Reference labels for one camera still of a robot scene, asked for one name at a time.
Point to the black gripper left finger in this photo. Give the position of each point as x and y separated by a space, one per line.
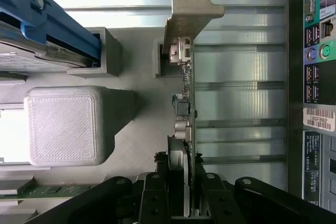
151 197

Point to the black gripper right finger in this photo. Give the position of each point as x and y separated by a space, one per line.
223 200

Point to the green RAM stick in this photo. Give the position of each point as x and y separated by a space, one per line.
47 189

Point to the grey 3D-printed parts rack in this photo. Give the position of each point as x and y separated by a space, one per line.
78 119

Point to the white barcode sticker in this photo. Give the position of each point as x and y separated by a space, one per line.
319 119

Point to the computer rear I/O panel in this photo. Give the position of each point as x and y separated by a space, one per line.
312 82

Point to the disk drive in blue caddy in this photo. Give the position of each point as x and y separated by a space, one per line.
50 27

